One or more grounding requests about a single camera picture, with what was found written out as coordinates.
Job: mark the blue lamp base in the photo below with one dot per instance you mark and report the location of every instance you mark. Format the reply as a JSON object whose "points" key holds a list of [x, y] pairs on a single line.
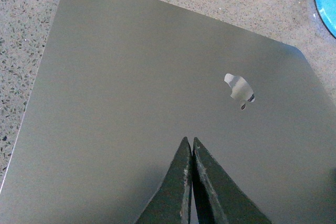
{"points": [[326, 11]]}

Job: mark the grey laptop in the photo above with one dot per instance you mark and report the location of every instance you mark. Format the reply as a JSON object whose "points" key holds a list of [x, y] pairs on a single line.
{"points": [[125, 84]]}

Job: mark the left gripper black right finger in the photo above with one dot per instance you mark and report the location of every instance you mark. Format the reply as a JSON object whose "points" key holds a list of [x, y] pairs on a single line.
{"points": [[218, 199]]}

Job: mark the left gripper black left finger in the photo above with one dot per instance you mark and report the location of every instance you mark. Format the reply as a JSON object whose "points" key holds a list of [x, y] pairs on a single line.
{"points": [[168, 184]]}

